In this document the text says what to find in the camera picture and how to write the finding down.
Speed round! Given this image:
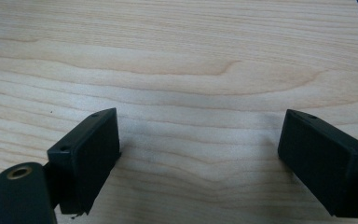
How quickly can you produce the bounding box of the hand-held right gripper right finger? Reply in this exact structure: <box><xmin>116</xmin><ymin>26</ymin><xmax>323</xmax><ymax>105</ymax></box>
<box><xmin>277</xmin><ymin>108</ymin><xmax>358</xmax><ymax>218</ymax></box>

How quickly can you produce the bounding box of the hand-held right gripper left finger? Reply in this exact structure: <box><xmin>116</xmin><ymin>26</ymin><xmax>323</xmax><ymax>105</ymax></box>
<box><xmin>46</xmin><ymin>107</ymin><xmax>121</xmax><ymax>217</ymax></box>

